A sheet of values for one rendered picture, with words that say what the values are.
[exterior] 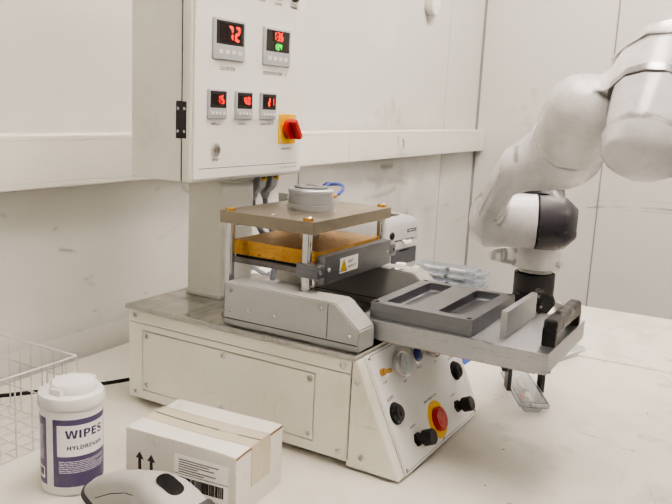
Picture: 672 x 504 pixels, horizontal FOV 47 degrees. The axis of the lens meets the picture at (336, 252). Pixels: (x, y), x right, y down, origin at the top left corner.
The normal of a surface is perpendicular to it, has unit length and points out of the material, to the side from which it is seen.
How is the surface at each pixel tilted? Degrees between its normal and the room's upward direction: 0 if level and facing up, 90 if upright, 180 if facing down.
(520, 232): 108
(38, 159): 90
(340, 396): 90
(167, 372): 90
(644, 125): 64
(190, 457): 86
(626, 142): 104
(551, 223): 76
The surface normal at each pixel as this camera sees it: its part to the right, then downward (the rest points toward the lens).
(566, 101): -0.59, -0.18
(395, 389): 0.80, -0.29
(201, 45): 0.86, 0.14
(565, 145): -0.48, 0.73
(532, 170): -0.71, 0.58
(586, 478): 0.05, -0.98
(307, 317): -0.51, 0.14
